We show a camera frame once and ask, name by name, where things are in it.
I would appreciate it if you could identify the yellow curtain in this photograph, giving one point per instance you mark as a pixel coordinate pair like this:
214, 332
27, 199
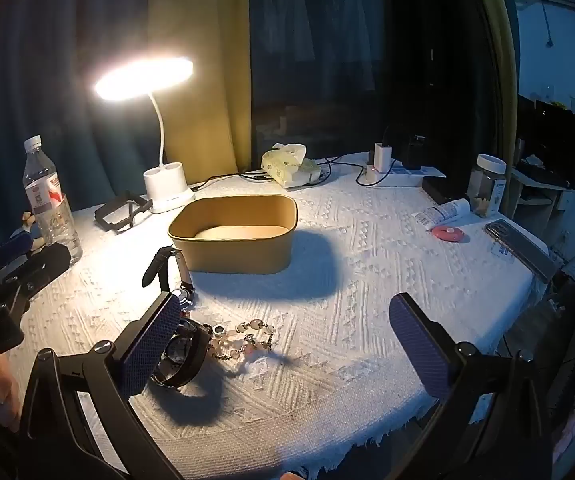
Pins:
197, 35

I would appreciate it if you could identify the white textured tablecloth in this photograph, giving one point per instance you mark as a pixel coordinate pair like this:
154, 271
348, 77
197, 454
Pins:
342, 310

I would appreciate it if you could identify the white power strip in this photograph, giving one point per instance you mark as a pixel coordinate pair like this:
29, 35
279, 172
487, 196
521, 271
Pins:
407, 176

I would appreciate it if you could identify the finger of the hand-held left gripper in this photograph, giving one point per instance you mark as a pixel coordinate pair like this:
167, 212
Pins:
42, 262
11, 248

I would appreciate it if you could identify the flat black box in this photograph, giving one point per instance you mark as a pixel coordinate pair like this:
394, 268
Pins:
442, 191

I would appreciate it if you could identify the clear jar with white lid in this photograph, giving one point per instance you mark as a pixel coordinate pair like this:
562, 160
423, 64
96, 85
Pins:
487, 185

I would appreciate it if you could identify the yellow tissue pack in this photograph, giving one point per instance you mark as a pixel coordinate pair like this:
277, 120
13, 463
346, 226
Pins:
287, 170

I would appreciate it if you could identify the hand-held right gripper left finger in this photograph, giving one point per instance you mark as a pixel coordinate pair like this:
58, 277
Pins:
150, 345

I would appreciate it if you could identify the dark box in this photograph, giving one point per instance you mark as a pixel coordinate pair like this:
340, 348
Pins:
552, 135

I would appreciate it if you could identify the black charger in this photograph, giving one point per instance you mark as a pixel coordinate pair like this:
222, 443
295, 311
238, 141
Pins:
412, 152

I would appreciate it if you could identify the brown paper box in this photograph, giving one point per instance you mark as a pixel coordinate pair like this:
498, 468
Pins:
227, 257

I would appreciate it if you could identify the black folding stand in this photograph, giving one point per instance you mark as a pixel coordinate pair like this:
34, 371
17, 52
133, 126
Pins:
101, 217

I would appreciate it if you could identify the pink round case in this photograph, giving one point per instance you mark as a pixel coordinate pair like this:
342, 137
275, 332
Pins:
447, 233

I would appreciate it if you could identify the white tube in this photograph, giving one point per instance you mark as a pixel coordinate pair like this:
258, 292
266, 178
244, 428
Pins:
442, 212

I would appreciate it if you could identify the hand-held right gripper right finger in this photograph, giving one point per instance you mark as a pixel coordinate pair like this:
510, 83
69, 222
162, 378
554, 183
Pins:
417, 350

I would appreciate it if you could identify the white desk lamp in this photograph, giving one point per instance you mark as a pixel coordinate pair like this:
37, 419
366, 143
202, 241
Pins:
167, 187

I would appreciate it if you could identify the dark blue curtain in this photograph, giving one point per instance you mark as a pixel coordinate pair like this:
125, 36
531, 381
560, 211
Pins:
57, 60

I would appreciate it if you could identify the phone in clear case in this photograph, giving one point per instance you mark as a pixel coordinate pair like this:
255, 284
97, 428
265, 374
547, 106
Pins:
522, 247

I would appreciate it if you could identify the white charger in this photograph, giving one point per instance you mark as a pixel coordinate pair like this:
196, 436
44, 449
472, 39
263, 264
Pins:
382, 156

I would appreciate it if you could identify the clear plastic water bottle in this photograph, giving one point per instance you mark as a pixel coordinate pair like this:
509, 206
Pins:
42, 185

